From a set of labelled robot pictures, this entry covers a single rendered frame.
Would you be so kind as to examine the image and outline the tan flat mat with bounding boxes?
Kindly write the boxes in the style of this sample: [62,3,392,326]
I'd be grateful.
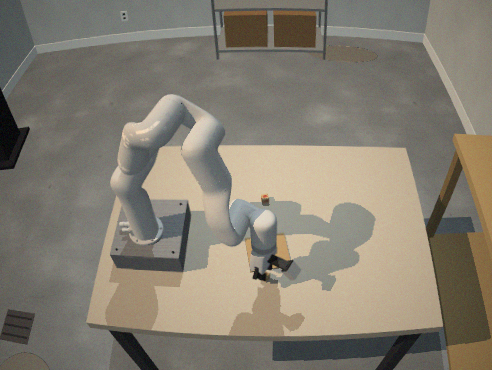
[245,233,290,269]

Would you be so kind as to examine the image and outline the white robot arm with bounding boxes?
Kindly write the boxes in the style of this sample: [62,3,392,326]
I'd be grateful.
[110,94,277,255]

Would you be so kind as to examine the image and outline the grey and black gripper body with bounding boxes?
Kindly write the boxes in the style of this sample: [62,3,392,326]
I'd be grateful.
[250,248,277,275]

